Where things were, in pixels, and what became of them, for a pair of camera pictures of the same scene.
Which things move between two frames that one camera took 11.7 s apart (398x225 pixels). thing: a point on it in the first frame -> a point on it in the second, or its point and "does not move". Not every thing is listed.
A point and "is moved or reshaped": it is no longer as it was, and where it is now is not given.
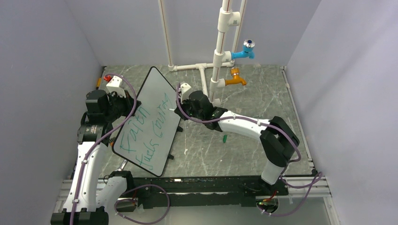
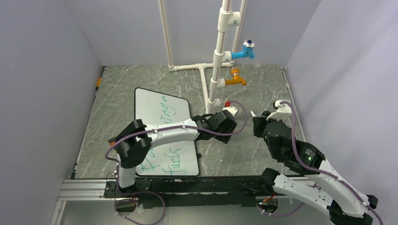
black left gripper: [129, 101] -> [225, 138]
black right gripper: [183, 104] -> [259, 121]
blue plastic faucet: [248, 51] does not move
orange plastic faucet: [235, 72] does not move
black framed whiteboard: [146, 137] is moved or reshaped
